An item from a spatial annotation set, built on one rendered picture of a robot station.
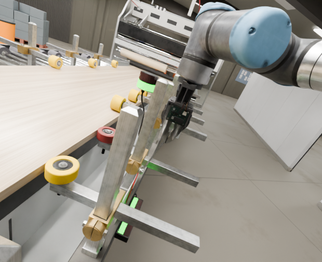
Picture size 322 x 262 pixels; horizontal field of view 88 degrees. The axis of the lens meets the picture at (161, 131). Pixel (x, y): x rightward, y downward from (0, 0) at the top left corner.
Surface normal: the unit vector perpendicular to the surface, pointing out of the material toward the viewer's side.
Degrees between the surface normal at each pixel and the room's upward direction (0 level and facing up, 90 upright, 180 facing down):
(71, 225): 0
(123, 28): 90
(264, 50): 90
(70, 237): 0
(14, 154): 0
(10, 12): 90
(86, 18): 90
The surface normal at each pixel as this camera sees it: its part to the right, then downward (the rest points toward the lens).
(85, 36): 0.29, 0.50
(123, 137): -0.19, 0.35
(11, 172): 0.33, -0.86
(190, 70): -0.41, 0.26
